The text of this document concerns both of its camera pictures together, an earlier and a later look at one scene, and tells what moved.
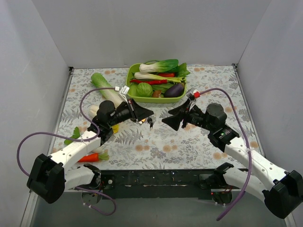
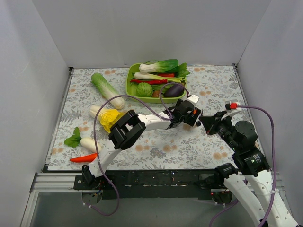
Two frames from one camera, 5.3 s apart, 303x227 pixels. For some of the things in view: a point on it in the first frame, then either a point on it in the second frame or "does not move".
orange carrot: x=95 y=157 does not move
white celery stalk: x=143 y=75 does not move
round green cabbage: x=144 y=89 does not move
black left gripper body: x=132 y=111 -> x=191 y=114
